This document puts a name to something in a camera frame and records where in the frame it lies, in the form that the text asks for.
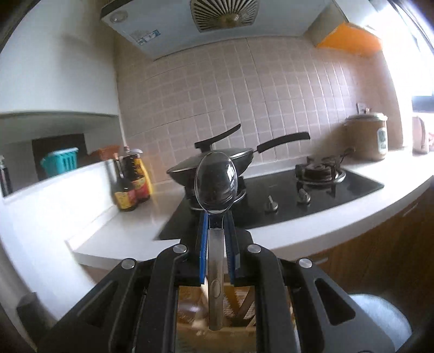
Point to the range hood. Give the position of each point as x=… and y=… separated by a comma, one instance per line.
x=169, y=20

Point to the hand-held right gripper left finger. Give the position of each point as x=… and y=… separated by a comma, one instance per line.
x=203, y=251

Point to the dark glass bottle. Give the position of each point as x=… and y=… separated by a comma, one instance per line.
x=5, y=180

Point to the beige rice cooker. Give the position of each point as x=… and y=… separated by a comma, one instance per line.
x=362, y=139

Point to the orange basket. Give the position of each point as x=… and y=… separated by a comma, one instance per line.
x=105, y=153

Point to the beige utensil holder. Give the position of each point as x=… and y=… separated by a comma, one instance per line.
x=217, y=341

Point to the black wok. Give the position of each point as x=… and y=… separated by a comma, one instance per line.
x=181, y=174

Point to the metal stove knob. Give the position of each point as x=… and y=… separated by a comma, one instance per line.
x=303, y=196
x=272, y=204

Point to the black glass gas cooktop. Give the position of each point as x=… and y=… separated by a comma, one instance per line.
x=257, y=219

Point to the yellow oil bottle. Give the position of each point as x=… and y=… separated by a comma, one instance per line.
x=146, y=180

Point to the dark cylindrical object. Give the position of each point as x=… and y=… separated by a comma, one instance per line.
x=30, y=310

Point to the wooden base cabinet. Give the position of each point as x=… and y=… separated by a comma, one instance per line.
x=383, y=244

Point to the gas burner grate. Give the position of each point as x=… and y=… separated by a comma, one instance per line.
x=318, y=171

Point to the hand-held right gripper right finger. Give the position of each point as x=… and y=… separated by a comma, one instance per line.
x=231, y=251

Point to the white electric kettle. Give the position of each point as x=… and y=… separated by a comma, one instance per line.
x=419, y=135

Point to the metal spoon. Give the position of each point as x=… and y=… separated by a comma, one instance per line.
x=215, y=183

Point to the wall outlet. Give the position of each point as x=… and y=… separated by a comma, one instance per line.
x=363, y=108

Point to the orange wall cabinet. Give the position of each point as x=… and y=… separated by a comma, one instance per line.
x=352, y=39

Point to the soy sauce bottle yellow label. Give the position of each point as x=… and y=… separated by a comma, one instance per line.
x=124, y=197

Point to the teal plastic basket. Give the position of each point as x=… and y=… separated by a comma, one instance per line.
x=59, y=163

